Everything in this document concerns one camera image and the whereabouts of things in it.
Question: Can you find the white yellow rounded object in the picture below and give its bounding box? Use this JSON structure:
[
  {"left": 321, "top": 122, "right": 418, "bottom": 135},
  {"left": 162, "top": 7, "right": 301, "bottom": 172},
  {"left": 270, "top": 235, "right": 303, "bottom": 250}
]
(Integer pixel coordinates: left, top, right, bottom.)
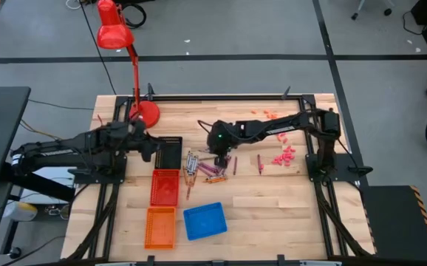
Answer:
[{"left": 1, "top": 201, "right": 39, "bottom": 222}]

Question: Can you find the blue plastic basket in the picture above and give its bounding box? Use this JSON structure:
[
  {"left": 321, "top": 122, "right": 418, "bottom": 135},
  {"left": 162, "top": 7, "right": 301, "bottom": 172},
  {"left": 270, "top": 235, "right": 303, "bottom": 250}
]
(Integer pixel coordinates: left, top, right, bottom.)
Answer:
[{"left": 182, "top": 201, "right": 228, "bottom": 242}]

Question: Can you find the office chair base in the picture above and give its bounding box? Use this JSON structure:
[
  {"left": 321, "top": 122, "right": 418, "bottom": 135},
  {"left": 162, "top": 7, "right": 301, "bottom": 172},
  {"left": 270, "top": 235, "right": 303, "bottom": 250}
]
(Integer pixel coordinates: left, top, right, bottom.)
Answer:
[{"left": 349, "top": 0, "right": 394, "bottom": 21}]

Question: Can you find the yellow floor cable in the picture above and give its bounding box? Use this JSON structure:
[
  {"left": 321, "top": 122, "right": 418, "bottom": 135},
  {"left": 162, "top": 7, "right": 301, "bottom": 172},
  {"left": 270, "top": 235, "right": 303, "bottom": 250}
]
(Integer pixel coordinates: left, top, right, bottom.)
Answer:
[{"left": 18, "top": 117, "right": 63, "bottom": 141}]

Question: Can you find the black plastic basket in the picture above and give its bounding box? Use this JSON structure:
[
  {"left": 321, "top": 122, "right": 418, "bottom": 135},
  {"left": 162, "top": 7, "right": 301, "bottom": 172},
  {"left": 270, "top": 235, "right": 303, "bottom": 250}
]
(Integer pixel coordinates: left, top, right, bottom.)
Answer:
[{"left": 154, "top": 135, "right": 183, "bottom": 171}]

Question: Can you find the thin black floor cable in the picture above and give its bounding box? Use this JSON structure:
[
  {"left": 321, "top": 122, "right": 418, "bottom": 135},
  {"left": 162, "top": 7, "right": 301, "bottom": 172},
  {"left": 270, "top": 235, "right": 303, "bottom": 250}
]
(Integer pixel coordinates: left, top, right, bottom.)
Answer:
[{"left": 27, "top": 98, "right": 96, "bottom": 111}]

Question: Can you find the red desk lamp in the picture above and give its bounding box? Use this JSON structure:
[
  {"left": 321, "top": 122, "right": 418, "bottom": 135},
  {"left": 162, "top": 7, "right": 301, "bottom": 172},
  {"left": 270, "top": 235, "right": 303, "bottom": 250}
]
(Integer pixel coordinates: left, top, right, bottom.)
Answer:
[{"left": 95, "top": 0, "right": 162, "bottom": 129}]

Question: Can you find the black desk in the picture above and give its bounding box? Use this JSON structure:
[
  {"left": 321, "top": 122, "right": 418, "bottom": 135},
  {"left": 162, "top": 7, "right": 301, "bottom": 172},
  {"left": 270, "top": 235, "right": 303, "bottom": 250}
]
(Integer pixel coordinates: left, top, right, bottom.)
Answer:
[{"left": 0, "top": 86, "right": 77, "bottom": 266}]

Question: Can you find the orange plastic basket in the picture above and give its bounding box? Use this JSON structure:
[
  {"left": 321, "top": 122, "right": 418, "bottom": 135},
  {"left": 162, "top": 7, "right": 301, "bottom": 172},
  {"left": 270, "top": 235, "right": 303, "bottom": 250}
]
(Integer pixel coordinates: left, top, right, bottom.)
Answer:
[{"left": 143, "top": 206, "right": 177, "bottom": 250}]

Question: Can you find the black lamp power cable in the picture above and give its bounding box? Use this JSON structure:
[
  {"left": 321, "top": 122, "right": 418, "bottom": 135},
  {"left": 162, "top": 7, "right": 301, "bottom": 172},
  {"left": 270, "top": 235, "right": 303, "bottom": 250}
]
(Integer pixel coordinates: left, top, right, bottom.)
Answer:
[{"left": 77, "top": 0, "right": 117, "bottom": 96}]

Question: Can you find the white box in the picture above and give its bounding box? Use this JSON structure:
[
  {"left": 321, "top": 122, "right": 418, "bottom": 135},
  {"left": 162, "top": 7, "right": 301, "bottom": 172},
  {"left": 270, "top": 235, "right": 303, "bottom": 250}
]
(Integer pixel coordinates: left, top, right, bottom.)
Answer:
[{"left": 32, "top": 166, "right": 77, "bottom": 205}]

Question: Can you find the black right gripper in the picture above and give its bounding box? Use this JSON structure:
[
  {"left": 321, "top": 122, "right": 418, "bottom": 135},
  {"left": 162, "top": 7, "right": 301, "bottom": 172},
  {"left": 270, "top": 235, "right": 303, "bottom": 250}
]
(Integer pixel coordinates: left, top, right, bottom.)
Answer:
[{"left": 206, "top": 120, "right": 242, "bottom": 157}]

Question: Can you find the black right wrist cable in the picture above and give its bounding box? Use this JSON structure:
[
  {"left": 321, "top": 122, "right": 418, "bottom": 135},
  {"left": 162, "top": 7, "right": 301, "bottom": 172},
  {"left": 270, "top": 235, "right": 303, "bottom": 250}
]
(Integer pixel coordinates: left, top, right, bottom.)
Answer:
[{"left": 197, "top": 119, "right": 214, "bottom": 136}]

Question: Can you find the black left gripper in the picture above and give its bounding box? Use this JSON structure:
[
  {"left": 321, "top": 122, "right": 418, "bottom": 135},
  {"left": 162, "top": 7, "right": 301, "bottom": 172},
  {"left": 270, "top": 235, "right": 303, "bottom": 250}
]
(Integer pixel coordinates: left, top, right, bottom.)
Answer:
[{"left": 123, "top": 120, "right": 165, "bottom": 154}]

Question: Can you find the red plastic basket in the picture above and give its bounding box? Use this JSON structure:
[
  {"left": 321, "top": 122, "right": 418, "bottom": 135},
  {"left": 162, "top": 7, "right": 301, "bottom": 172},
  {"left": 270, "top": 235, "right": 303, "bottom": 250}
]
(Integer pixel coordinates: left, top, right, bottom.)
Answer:
[{"left": 149, "top": 168, "right": 181, "bottom": 207}]

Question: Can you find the black equipment cable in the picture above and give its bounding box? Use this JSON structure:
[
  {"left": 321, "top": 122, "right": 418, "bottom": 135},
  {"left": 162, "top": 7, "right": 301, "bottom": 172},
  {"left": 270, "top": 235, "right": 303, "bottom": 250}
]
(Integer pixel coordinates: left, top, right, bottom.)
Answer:
[{"left": 401, "top": 10, "right": 426, "bottom": 37}]

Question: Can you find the small metal wire object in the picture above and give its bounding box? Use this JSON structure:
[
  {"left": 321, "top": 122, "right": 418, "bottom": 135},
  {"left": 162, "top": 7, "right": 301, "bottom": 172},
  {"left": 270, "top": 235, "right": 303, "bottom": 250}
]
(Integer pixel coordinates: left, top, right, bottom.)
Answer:
[{"left": 44, "top": 204, "right": 71, "bottom": 219}]

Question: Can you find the black coiled floor cable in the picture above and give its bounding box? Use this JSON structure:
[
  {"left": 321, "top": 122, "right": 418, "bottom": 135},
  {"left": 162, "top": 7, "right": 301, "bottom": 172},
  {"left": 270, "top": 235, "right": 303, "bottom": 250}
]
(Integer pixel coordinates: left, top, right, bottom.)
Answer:
[{"left": 123, "top": 1, "right": 148, "bottom": 30}]

